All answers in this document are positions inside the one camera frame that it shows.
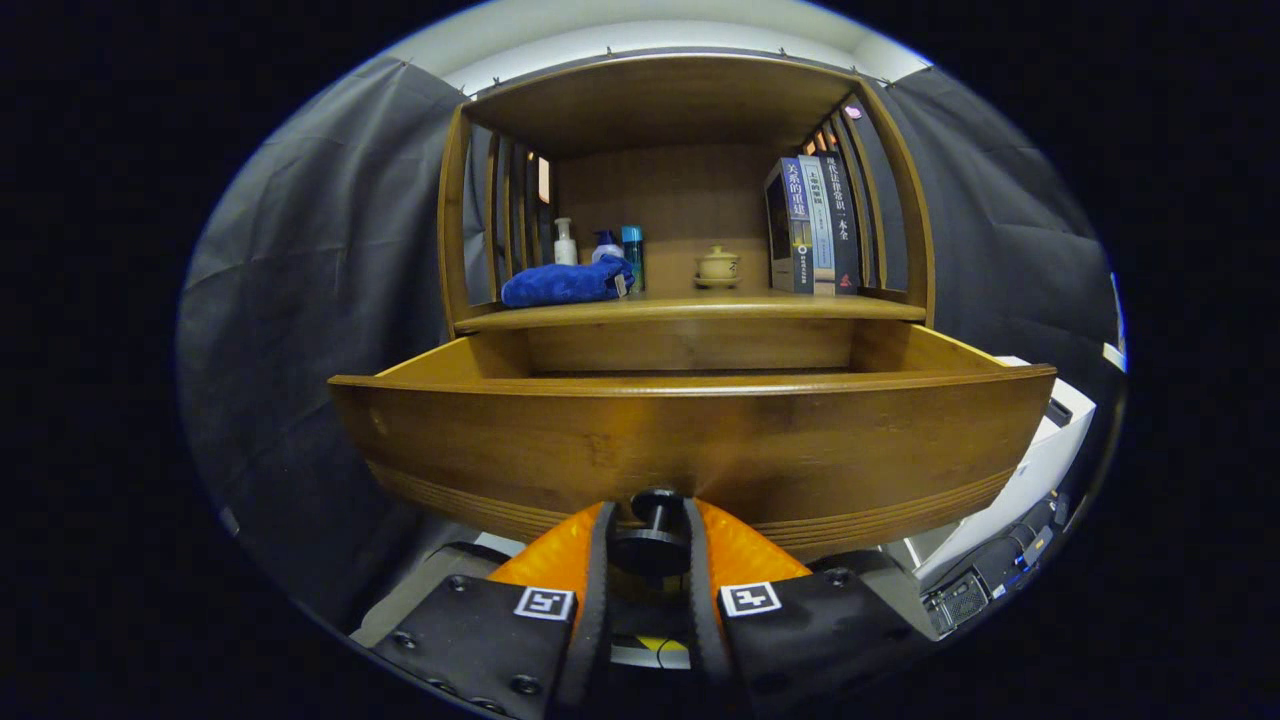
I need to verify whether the wooden cabinet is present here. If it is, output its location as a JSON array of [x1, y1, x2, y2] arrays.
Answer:
[[437, 52, 937, 376]]

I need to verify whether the pale-spined book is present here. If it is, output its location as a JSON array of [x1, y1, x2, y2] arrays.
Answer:
[[800, 154, 836, 296]]

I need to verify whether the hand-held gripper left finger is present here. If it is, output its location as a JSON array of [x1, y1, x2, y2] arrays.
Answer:
[[368, 500, 615, 720]]

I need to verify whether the blue folded towel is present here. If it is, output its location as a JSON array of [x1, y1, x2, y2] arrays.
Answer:
[[501, 254, 637, 308]]

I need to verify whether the white box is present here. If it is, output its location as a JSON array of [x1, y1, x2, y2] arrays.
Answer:
[[905, 355, 1098, 581]]

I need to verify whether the black vented box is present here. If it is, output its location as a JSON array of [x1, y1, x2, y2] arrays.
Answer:
[[922, 570, 991, 638]]

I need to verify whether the black-spined book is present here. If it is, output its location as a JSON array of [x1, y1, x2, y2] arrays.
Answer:
[[822, 152, 862, 295]]

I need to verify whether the wooden drawer with black knob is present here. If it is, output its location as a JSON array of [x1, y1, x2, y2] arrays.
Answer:
[[328, 325, 1058, 579]]

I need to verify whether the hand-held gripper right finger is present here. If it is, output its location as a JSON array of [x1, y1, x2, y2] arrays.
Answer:
[[684, 497, 936, 720]]

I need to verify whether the blue-spined book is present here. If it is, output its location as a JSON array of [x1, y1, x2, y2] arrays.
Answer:
[[765, 156, 816, 295]]

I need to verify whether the wooden countertop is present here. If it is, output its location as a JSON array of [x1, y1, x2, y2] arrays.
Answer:
[[455, 290, 926, 334]]

